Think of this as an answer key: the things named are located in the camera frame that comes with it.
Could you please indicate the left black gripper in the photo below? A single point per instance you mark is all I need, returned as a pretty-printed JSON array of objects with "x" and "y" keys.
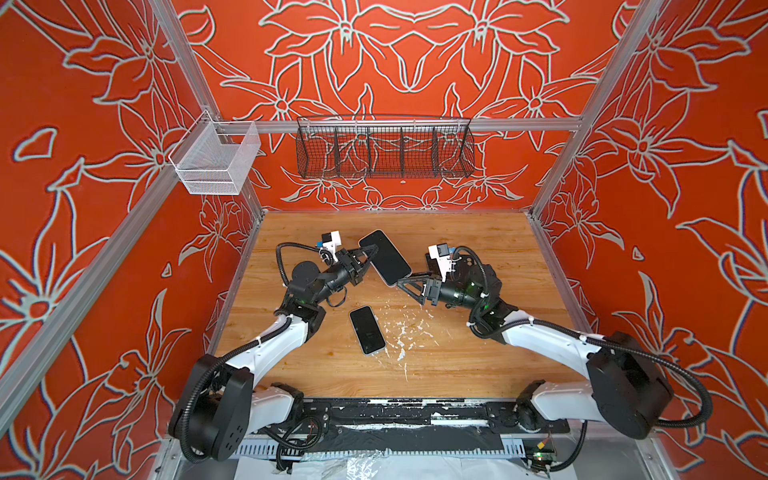
[{"x": 346, "y": 264}]

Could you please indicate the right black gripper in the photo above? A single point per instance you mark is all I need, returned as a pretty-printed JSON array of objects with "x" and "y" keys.
[{"x": 434, "y": 289}]

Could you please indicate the phone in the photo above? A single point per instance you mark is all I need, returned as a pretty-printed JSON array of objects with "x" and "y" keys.
[
  {"x": 367, "y": 331},
  {"x": 388, "y": 261}
]

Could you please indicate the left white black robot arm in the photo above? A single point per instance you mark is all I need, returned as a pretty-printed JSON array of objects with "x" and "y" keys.
[{"x": 220, "y": 403}]

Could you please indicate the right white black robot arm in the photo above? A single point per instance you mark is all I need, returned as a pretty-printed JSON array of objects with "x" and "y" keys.
[{"x": 622, "y": 385}]

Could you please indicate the clear plastic bin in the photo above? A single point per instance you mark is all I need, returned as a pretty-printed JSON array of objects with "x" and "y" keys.
[{"x": 207, "y": 165}]

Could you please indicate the small green circuit board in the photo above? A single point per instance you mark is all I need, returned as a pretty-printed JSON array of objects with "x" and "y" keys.
[{"x": 539, "y": 459}]

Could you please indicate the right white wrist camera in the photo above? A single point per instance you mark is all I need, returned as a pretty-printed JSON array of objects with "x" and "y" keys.
[{"x": 440, "y": 260}]

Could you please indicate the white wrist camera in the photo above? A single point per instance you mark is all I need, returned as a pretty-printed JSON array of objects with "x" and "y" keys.
[
  {"x": 330, "y": 242},
  {"x": 440, "y": 260}
]

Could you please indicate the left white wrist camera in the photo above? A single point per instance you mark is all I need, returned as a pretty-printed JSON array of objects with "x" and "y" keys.
[{"x": 330, "y": 242}]

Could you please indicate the black wire basket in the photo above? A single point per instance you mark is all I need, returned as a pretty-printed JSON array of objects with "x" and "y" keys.
[{"x": 357, "y": 147}]

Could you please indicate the aluminium frame rails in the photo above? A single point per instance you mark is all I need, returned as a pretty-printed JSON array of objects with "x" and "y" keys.
[{"x": 632, "y": 135}]

